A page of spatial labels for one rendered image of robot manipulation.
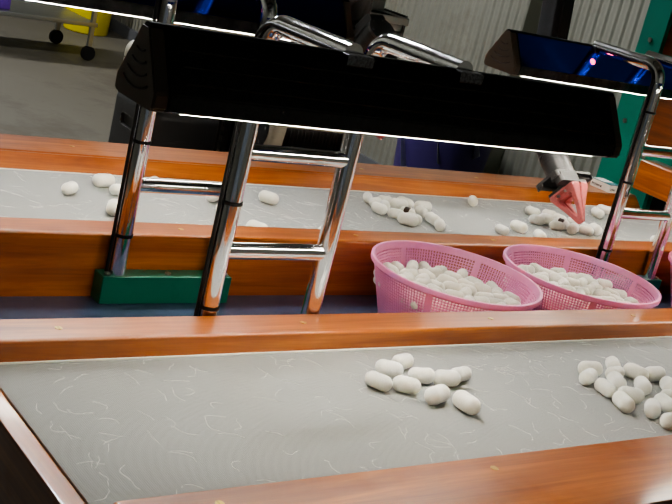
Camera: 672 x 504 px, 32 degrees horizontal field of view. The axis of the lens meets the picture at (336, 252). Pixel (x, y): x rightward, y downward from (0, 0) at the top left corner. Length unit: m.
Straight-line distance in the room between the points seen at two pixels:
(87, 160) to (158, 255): 0.38
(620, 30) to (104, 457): 3.94
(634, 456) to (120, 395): 0.55
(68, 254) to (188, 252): 0.18
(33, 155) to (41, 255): 0.40
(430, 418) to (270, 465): 0.26
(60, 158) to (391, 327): 0.71
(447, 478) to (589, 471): 0.18
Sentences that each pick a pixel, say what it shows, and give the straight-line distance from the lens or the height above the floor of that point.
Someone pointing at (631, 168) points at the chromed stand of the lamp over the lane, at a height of 0.93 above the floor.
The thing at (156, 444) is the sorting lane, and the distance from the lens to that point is 1.11.
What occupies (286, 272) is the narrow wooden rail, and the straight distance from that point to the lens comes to 1.76.
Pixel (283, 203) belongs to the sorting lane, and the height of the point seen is 0.74.
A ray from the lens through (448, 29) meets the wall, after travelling 5.57.
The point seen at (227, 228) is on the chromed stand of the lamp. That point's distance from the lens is 1.34.
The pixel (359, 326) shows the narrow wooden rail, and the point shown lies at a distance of 1.45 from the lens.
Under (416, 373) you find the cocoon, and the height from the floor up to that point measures 0.76.
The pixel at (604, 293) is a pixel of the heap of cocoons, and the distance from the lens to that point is 2.00.
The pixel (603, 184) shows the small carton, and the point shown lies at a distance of 2.80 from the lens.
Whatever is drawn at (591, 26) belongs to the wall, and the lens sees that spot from 4.92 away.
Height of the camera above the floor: 1.25
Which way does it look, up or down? 16 degrees down
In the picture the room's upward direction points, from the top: 14 degrees clockwise
